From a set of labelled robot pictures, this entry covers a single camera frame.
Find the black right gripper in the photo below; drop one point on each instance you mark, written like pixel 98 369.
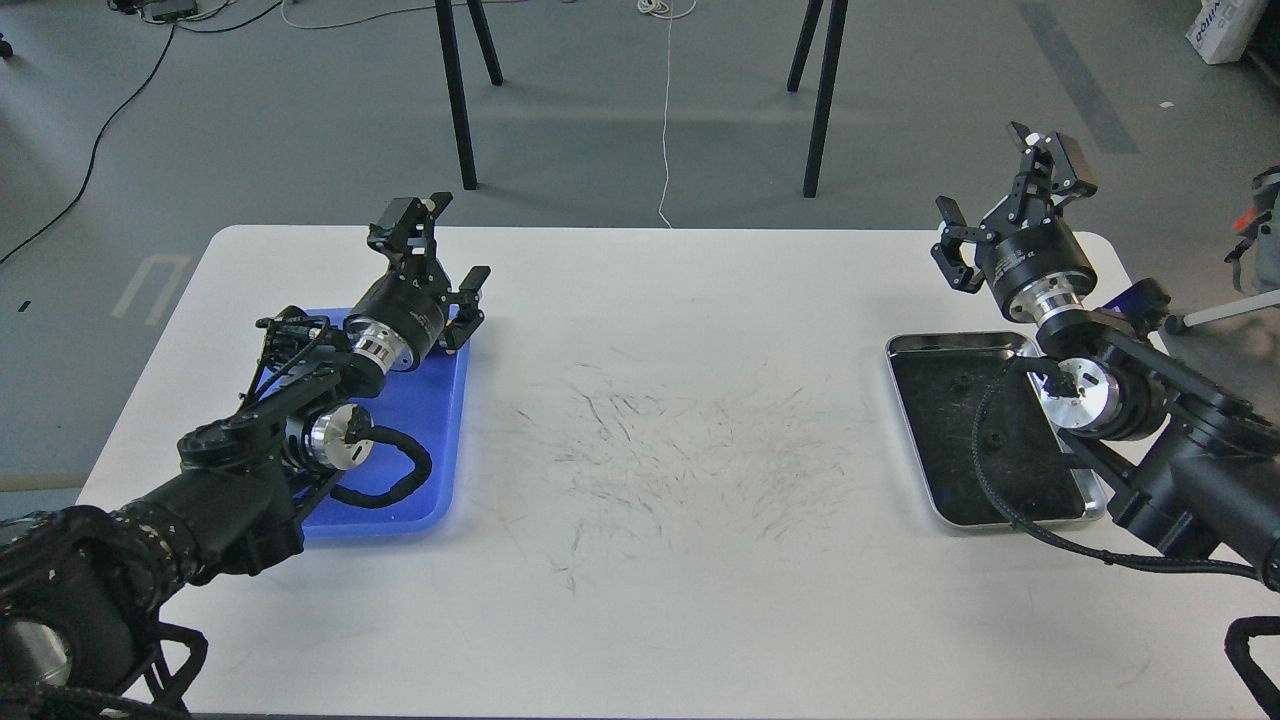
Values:
pixel 1038 244

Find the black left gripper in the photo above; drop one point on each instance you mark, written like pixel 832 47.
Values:
pixel 412 311

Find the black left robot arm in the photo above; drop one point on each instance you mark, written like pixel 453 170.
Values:
pixel 83 587

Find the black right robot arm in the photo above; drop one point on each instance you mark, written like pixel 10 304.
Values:
pixel 1191 466

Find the blue plastic tray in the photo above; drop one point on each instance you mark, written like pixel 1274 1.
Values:
pixel 426 404

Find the silver metal tray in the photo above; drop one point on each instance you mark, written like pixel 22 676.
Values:
pixel 960 409

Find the black table legs left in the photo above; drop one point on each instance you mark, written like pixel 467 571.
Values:
pixel 455 83

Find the black table legs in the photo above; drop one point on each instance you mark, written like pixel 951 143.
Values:
pixel 455 83
pixel 828 73

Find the black table legs right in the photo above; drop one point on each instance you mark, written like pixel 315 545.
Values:
pixel 828 73

